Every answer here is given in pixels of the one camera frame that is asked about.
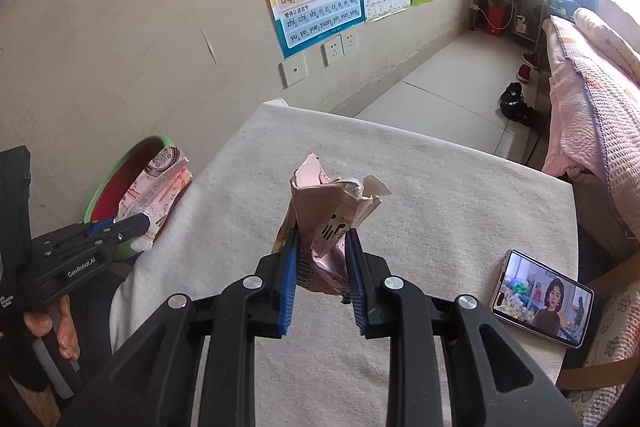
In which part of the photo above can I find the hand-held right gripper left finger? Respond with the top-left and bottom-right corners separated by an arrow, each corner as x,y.
60,231 -> 302,427

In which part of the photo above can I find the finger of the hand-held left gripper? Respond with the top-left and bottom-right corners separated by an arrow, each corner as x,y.
97,213 -> 151,252
82,217 -> 119,236

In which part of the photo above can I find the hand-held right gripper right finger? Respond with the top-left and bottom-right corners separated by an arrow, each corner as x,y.
345,229 -> 585,427

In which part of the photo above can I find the pink printed snack packet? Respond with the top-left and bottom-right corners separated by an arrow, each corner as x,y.
115,147 -> 193,253

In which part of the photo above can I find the red bin with green rim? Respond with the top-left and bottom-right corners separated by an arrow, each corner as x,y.
82,134 -> 193,263

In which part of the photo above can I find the pink white wrapper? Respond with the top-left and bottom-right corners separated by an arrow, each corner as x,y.
272,152 -> 392,298

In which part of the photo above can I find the person's left hand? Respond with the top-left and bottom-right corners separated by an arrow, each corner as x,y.
22,294 -> 82,364

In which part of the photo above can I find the white table cloth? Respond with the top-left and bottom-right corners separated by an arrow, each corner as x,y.
109,99 -> 581,427

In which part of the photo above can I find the smartphone with lit screen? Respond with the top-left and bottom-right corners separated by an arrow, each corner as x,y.
492,248 -> 596,350

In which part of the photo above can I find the black shoe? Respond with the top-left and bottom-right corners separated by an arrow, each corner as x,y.
500,82 -> 526,108
507,103 -> 542,126

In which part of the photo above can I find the wooden chair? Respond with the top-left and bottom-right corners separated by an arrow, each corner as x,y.
555,252 -> 640,408

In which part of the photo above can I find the floral seat cushion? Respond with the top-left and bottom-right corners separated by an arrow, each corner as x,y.
582,287 -> 640,423

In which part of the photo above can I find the bed with pink bedspread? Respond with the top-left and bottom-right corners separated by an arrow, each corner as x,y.
542,14 -> 640,258

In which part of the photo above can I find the red bag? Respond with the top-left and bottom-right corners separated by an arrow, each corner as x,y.
482,4 -> 507,36

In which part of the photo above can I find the dark clothes pile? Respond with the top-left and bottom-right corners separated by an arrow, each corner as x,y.
542,0 -> 576,20

